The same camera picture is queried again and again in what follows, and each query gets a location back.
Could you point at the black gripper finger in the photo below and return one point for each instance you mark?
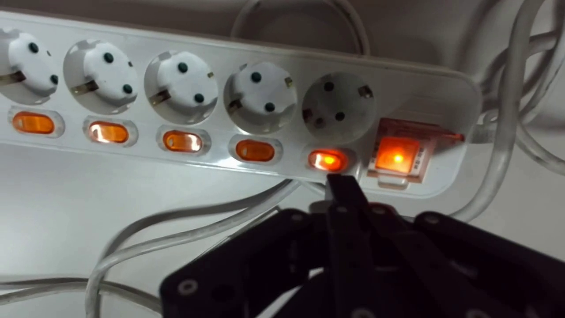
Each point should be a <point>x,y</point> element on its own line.
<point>350,249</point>

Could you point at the white multi-socket power strip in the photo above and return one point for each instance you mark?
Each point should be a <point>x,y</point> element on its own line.
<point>397,128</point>

